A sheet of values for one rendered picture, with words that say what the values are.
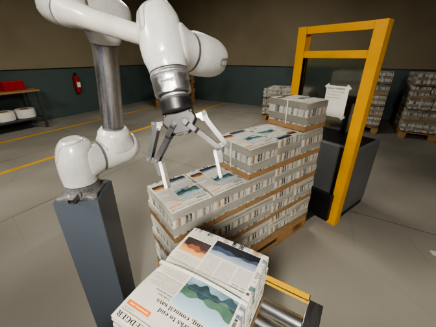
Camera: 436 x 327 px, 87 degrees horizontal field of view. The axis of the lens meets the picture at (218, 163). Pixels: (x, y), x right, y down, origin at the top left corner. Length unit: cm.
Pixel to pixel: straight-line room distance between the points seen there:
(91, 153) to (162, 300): 75
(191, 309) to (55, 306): 165
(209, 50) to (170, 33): 13
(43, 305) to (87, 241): 98
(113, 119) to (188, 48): 70
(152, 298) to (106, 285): 90
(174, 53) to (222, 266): 60
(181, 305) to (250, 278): 20
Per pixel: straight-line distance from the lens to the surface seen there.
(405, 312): 230
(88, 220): 130
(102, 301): 171
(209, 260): 78
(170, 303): 70
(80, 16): 89
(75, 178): 122
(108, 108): 120
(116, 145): 124
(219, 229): 162
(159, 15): 60
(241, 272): 76
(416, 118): 635
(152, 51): 57
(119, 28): 83
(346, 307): 212
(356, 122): 233
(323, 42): 795
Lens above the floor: 161
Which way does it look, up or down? 25 degrees down
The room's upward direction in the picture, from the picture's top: straight up
